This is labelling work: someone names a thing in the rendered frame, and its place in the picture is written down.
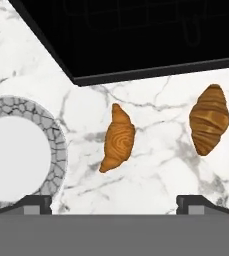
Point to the plump dark brown croissant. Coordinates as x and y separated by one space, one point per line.
208 120

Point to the black hob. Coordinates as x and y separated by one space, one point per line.
136 33

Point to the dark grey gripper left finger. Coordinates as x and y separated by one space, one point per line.
36 204

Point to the slim orange-brown croissant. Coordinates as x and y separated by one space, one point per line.
118 140

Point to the white plate with crackle rim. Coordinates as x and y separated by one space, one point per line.
16 156

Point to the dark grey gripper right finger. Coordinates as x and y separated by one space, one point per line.
192 204

